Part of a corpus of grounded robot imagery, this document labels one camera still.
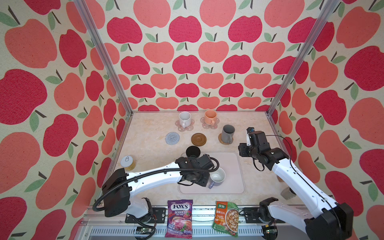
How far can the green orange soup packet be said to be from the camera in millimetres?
712

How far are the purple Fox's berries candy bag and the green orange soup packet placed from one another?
0.12m

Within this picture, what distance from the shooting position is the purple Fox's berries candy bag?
69cm
